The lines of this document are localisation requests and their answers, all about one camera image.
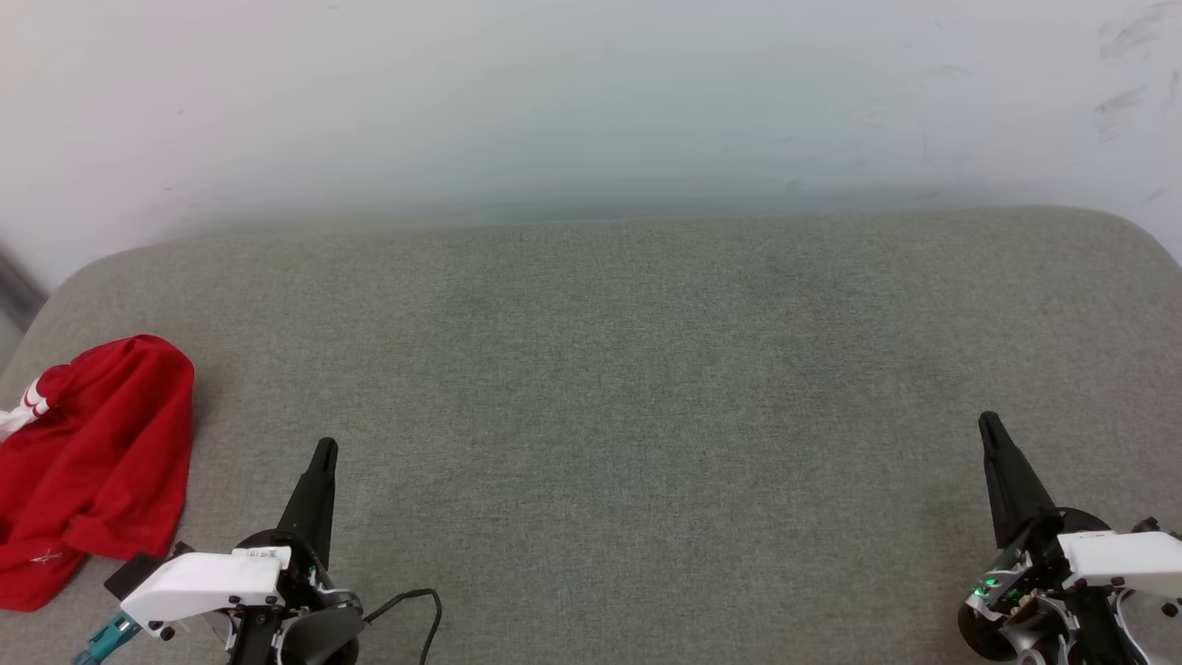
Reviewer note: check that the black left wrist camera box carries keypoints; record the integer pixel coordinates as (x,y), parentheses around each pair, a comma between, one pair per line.
(134,574)

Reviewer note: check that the dark grey skirting strip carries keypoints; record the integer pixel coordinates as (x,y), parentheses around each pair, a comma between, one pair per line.
(17,291)

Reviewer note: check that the red basketball jersey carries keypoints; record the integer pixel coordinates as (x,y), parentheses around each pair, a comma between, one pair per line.
(102,462)

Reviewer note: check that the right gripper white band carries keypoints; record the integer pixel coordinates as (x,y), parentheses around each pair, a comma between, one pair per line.
(1117,559)

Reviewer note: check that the grey fabric sofa cushion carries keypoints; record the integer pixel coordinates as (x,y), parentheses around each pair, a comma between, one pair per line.
(600,416)

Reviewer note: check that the teal left camera connector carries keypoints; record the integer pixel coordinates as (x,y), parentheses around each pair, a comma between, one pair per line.
(106,639)

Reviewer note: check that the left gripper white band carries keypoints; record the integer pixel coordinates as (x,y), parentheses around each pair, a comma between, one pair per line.
(208,582)

